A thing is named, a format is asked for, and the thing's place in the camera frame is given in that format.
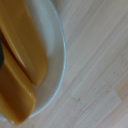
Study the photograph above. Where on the yellow food piece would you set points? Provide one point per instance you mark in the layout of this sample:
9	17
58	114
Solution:
13	93
23	33

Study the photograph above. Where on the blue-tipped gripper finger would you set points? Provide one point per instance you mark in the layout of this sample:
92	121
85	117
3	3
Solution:
1	55

